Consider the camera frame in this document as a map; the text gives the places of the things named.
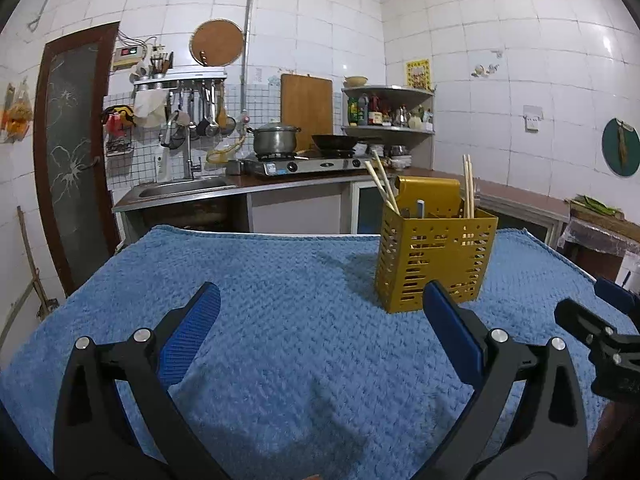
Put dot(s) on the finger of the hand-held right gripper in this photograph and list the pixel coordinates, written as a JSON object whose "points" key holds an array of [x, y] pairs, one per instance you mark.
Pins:
{"points": [[580, 317], [617, 292]]}

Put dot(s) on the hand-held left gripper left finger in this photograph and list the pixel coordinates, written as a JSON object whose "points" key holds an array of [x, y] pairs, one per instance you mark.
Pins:
{"points": [[192, 330]]}

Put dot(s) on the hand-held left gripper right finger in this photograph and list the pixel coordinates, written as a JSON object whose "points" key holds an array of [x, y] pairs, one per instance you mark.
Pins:
{"points": [[450, 330]]}

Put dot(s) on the yellow perforated utensil holder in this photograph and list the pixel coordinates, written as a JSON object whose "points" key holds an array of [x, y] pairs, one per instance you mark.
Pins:
{"points": [[435, 260]]}

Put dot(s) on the cream chopstick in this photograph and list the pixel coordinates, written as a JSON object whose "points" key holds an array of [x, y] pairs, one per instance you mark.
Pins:
{"points": [[472, 185], [381, 186], [466, 185], [386, 180]]}

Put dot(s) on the plastic covered side table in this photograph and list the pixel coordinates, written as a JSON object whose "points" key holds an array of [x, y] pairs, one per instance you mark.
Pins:
{"points": [[600, 240]]}

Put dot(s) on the green vegetables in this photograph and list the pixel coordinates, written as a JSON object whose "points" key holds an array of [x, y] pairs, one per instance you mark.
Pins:
{"points": [[597, 204]]}

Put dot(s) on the blue textured towel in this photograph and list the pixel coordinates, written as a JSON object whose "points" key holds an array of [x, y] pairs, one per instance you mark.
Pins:
{"points": [[300, 360]]}

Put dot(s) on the kitchen counter with cabinets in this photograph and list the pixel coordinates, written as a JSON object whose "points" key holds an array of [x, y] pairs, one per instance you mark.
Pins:
{"points": [[525, 201]]}

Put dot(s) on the green round board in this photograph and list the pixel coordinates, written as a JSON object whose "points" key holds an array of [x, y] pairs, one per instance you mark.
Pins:
{"points": [[612, 150]]}

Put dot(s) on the steel kitchen sink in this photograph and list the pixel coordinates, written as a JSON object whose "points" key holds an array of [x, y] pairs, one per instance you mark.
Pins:
{"points": [[180, 187]]}

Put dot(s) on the metal faucet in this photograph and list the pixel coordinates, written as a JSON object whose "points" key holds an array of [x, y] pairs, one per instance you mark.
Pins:
{"points": [[189, 155]]}

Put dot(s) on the wooden broom stick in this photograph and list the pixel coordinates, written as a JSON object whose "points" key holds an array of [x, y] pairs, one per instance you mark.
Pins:
{"points": [[30, 255]]}

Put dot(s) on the steel cooking pot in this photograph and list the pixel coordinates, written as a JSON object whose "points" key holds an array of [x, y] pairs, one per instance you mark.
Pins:
{"points": [[272, 141]]}

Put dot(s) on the row of hanging kitchen tools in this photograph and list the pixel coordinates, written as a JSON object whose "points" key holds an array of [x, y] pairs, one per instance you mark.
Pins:
{"points": [[210, 125]]}

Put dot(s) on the steel gas stove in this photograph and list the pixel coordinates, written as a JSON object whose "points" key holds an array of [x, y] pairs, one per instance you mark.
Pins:
{"points": [[320, 164]]}

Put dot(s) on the brown door with cracked glass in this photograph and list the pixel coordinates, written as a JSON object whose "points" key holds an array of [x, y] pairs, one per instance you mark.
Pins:
{"points": [[70, 160]]}

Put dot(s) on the small metal kettle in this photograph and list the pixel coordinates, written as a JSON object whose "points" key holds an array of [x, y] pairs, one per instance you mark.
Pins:
{"points": [[400, 116]]}

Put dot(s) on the black wok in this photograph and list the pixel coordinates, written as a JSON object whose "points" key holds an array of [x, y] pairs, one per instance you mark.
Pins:
{"points": [[335, 141]]}

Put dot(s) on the red and yellow bag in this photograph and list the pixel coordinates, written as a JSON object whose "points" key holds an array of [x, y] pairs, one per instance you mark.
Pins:
{"points": [[117, 120]]}

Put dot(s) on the white hanging cloth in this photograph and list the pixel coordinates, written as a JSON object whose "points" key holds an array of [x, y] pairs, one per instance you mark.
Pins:
{"points": [[150, 110]]}

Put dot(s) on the green bottle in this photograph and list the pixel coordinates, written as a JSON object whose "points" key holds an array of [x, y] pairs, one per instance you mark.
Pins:
{"points": [[353, 111]]}

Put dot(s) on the metal corner shelf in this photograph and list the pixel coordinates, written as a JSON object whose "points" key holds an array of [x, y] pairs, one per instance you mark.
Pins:
{"points": [[390, 90]]}

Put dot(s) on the wooden cutting board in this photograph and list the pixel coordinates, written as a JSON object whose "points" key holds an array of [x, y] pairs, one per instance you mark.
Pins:
{"points": [[306, 105]]}

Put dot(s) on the beige bowl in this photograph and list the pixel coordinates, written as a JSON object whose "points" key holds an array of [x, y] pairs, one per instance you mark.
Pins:
{"points": [[356, 80]]}

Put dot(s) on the hanging plastic bags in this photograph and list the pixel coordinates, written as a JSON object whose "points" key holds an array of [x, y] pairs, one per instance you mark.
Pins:
{"points": [[17, 115]]}

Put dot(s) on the beige electrical box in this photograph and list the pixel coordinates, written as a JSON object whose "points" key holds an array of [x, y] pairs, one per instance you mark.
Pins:
{"points": [[127, 55]]}

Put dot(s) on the round bamboo lid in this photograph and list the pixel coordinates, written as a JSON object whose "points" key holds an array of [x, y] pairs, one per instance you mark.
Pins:
{"points": [[217, 42]]}

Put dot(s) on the white wall socket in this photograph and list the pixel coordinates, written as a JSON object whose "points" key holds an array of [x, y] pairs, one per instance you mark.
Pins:
{"points": [[532, 119]]}

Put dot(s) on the wall utensil rack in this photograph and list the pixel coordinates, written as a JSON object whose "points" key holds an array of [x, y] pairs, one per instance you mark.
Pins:
{"points": [[190, 76]]}

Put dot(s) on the yellow wall poster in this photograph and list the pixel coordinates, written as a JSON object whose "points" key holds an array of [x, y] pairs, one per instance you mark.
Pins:
{"points": [[418, 73]]}

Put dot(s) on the white wall hooks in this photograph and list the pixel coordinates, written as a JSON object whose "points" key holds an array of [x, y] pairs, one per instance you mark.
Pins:
{"points": [[485, 70]]}

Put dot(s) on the grey wall pipe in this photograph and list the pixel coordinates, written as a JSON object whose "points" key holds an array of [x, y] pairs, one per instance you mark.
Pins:
{"points": [[246, 35]]}

